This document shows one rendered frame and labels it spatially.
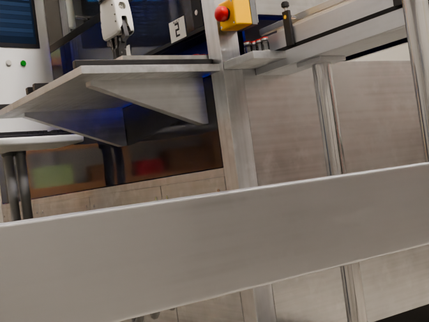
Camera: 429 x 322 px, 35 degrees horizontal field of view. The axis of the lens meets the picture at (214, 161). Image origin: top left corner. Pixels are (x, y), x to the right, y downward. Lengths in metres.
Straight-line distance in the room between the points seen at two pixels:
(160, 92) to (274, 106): 0.32
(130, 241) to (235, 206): 0.15
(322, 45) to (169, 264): 1.04
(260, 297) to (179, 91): 0.59
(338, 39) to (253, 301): 0.71
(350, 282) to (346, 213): 0.85
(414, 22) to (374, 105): 1.06
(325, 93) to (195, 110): 0.37
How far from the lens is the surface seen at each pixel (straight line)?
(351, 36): 1.64
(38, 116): 2.23
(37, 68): 2.75
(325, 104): 1.77
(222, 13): 1.80
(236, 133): 1.83
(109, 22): 1.84
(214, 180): 1.91
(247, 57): 1.76
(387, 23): 1.57
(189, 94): 1.89
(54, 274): 0.72
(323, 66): 1.78
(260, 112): 1.89
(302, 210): 0.89
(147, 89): 1.83
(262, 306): 1.87
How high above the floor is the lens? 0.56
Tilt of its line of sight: 2 degrees up
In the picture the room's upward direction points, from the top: 8 degrees counter-clockwise
